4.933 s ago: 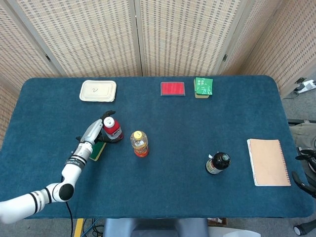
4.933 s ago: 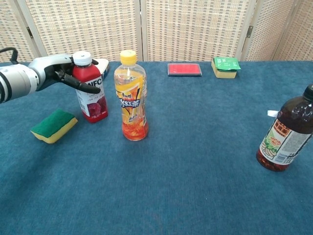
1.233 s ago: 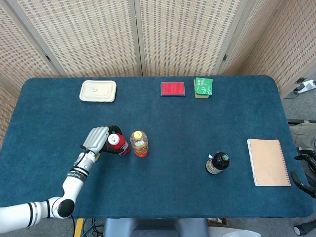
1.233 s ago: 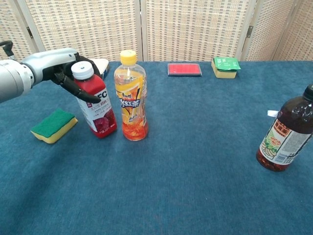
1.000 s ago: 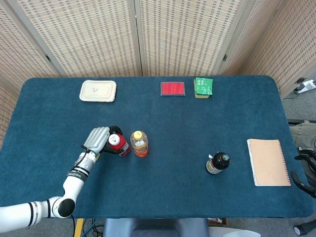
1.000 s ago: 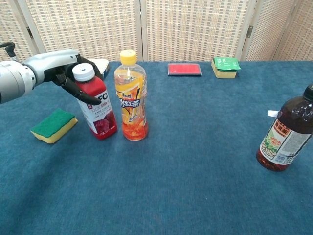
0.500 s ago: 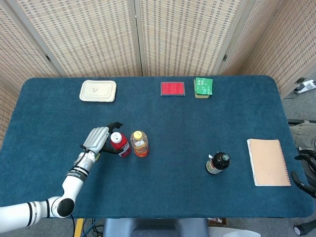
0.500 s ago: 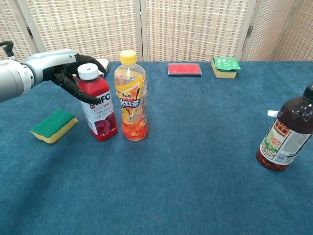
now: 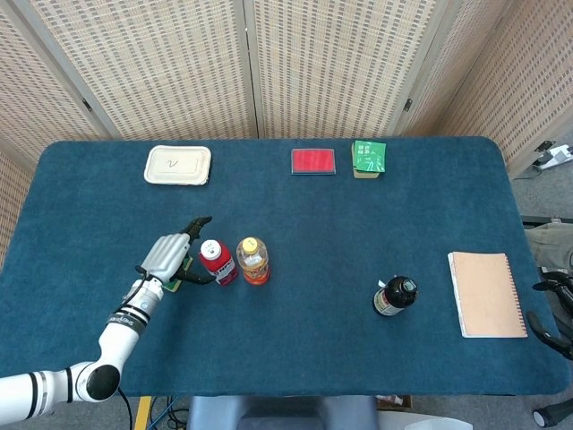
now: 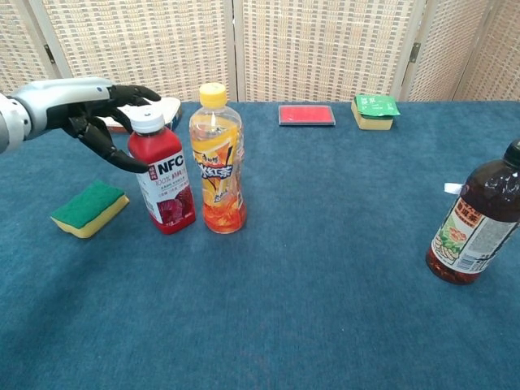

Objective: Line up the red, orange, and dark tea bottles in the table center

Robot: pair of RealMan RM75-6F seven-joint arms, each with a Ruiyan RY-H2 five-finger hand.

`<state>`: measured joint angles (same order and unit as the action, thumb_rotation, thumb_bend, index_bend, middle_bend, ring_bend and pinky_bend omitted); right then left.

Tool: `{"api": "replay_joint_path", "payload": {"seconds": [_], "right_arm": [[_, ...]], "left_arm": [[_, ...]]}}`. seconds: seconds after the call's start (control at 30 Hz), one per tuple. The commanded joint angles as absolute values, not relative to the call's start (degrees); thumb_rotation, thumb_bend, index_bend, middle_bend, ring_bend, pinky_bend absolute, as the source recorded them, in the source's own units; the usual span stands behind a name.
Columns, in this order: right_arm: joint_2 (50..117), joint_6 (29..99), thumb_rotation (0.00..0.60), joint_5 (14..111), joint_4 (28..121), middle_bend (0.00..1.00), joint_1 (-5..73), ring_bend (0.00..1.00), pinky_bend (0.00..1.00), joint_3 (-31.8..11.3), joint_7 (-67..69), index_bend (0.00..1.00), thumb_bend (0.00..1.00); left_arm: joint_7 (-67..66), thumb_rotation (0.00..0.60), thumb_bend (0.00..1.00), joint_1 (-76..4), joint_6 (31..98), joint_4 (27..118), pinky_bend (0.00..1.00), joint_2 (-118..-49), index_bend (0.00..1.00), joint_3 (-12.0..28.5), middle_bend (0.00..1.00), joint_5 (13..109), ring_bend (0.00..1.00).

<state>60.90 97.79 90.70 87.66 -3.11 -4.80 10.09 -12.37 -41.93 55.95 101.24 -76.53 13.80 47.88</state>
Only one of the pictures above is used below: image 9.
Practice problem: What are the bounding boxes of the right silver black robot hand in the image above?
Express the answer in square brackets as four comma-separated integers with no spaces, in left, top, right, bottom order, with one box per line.
[526,271,573,362]

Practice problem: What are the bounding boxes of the woven folding screen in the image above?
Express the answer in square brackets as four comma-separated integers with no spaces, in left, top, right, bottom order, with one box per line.
[0,0,573,270]

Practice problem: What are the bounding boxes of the black wheeled base leg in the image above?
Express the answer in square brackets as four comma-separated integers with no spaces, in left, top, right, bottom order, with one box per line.
[532,397,573,427]

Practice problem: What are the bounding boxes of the green paper packet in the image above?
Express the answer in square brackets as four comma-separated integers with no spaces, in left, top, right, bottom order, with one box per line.
[351,140,388,174]

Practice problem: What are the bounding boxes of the grey robot torso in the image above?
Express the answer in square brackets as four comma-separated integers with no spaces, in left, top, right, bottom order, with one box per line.
[185,395,380,430]

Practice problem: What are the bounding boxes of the green yellow scrub sponge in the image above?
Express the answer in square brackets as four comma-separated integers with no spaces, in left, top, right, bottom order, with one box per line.
[163,254,194,295]

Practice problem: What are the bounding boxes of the white lidded lunch box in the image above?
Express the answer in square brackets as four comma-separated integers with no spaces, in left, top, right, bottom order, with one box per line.
[142,144,213,185]

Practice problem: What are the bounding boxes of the small cardboard box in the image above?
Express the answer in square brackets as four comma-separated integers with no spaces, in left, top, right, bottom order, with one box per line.
[374,394,412,409]

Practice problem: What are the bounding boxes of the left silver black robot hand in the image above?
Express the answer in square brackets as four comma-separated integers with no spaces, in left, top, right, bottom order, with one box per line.
[135,216,217,288]

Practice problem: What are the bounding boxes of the tan spiral notebook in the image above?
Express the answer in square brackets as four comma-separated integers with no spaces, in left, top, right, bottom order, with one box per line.
[447,251,528,340]

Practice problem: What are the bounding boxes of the orange iced tea bottle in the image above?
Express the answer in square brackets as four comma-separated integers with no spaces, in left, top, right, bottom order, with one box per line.
[235,236,271,287]

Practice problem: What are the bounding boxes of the red NFC juice bottle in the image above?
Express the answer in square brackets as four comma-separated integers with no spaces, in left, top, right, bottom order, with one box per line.
[198,239,239,287]

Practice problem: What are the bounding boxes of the white power strip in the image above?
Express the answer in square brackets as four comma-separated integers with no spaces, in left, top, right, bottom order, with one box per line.
[535,142,573,170]

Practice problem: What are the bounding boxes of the blue table cloth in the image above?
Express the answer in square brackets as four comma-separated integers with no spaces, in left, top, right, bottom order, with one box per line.
[0,136,572,400]

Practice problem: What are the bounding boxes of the khaki trouser leg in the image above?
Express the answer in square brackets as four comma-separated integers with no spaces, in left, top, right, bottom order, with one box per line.
[524,222,573,270]

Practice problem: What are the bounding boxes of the red ink pad box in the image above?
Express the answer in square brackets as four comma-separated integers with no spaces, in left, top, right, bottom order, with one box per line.
[290,148,337,176]

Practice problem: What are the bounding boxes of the blue floor cables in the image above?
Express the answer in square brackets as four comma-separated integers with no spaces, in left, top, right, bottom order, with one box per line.
[150,396,189,430]

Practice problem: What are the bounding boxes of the dark brown tea bottle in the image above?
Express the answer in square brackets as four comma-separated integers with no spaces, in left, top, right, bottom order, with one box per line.
[371,275,420,318]

